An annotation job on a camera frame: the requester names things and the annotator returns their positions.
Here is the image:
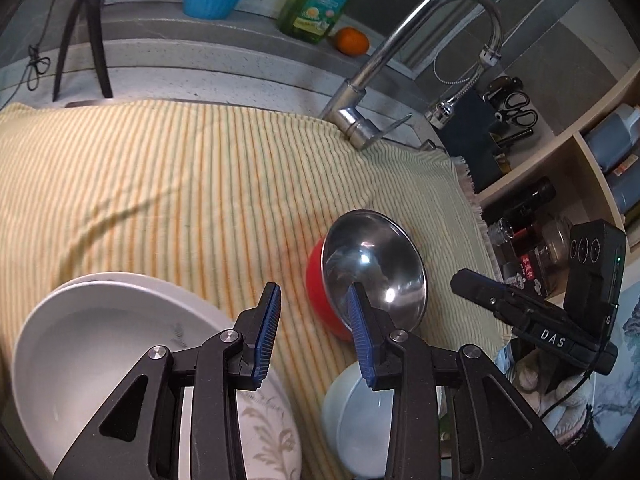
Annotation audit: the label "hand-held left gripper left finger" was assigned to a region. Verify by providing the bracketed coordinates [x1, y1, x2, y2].
[52, 282, 283, 480]

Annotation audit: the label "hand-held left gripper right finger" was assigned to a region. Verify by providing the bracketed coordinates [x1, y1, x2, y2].
[348, 282, 581, 480]

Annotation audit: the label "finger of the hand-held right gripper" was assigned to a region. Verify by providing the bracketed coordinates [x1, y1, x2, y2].
[450, 268, 566, 330]

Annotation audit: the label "stainless steel bowl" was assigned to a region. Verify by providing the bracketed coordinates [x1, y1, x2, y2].
[306, 210, 428, 343]

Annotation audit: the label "white bowl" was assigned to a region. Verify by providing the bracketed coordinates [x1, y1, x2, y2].
[321, 360, 441, 478]

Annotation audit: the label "white plate grey leaf print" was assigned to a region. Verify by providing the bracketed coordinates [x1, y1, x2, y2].
[12, 280, 303, 480]

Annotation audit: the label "clear drinking glass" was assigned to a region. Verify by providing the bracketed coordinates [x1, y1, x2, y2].
[539, 214, 574, 262]

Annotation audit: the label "red printed box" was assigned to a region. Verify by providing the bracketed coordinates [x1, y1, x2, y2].
[501, 240, 572, 297]

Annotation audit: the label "dark glass bottle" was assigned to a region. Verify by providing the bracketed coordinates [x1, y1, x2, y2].
[480, 177, 557, 233]

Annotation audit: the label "blue white printed bag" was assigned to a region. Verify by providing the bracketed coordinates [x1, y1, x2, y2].
[590, 297, 640, 461]

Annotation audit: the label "wooden shelf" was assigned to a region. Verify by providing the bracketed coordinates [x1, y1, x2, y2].
[475, 60, 640, 271]

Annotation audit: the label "large dark jug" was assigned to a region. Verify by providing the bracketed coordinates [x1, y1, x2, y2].
[582, 102, 640, 173]

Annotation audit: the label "dark knife block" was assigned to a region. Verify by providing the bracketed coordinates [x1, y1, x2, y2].
[442, 92, 507, 195]

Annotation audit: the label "black scissors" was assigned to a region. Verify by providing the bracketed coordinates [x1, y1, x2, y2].
[495, 91, 539, 128]

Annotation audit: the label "yellow striped cloth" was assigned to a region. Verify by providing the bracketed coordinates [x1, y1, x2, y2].
[0, 99, 501, 480]

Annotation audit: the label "chrome faucet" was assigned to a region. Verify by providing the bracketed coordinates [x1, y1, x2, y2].
[322, 0, 503, 151]

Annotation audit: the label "orange fruit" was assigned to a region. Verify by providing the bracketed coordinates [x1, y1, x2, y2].
[334, 27, 371, 56]

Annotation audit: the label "green dish soap bottle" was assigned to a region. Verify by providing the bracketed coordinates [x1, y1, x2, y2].
[277, 0, 373, 45]

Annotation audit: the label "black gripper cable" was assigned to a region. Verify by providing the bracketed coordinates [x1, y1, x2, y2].
[542, 367, 598, 418]

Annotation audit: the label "flexible metal sprayer hose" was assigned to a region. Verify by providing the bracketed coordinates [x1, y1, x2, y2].
[425, 50, 501, 129]

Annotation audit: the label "dark-handled knives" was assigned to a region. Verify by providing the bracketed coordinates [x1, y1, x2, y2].
[481, 76, 524, 104]

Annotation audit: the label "black ring light cable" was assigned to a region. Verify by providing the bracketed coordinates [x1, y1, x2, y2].
[24, 0, 68, 93]

